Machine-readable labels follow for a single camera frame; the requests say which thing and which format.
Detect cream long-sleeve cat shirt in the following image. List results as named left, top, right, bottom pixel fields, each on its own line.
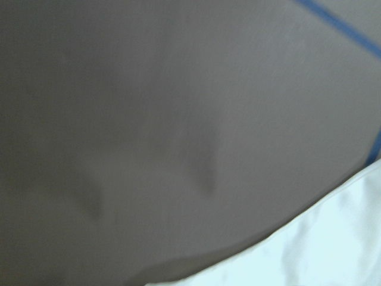
left=147, top=157, right=381, bottom=286

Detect blue tape grid lines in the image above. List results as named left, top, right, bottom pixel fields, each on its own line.
left=293, top=0, right=381, bottom=163

